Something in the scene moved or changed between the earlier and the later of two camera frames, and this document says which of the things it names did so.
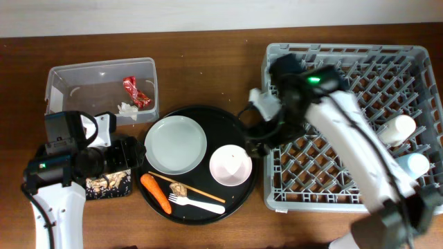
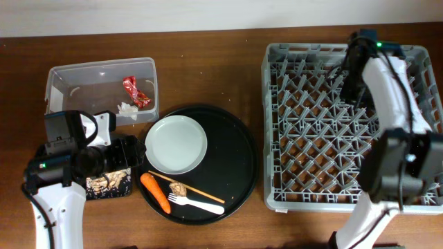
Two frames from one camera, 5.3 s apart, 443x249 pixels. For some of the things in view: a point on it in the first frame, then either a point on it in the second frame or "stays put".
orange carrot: [152, 186] stays put
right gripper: [256, 145] → [345, 95]
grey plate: [176, 144] stays put
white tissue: [125, 110] stays put
